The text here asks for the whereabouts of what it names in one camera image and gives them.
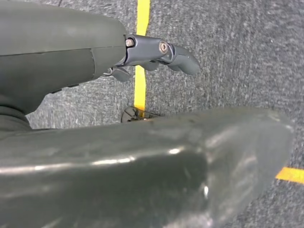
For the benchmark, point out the black robot leg part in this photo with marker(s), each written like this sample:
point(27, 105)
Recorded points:
point(129, 114)

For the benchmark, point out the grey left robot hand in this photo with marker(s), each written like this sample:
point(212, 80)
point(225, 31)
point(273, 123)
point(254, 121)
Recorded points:
point(118, 173)

